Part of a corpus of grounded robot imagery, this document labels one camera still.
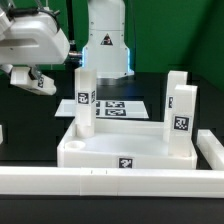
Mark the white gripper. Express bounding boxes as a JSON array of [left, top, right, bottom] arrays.
[[0, 11, 70, 80]]

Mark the white desk tabletop tray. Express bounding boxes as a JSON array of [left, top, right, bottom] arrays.
[[57, 119, 197, 170]]

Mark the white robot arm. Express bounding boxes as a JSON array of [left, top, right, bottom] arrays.
[[0, 0, 70, 79]]

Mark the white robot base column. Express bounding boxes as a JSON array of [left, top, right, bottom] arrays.
[[82, 0, 134, 79]]

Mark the white block at left edge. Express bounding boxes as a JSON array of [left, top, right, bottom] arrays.
[[0, 125, 3, 145]]

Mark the white sheet with fiducial tags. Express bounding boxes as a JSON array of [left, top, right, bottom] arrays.
[[55, 99, 149, 119]]

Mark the black cable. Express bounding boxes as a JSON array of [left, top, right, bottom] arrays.
[[64, 0, 83, 61]]

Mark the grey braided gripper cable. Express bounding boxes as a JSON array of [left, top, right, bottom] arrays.
[[8, 0, 62, 33]]

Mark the white front fence rail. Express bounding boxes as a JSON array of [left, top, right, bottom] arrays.
[[0, 166, 224, 198]]

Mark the white fence rail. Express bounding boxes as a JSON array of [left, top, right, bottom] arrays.
[[0, 166, 224, 198], [197, 129, 224, 171]]

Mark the white right fence rail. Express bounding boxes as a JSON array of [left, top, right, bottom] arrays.
[[197, 129, 224, 171]]

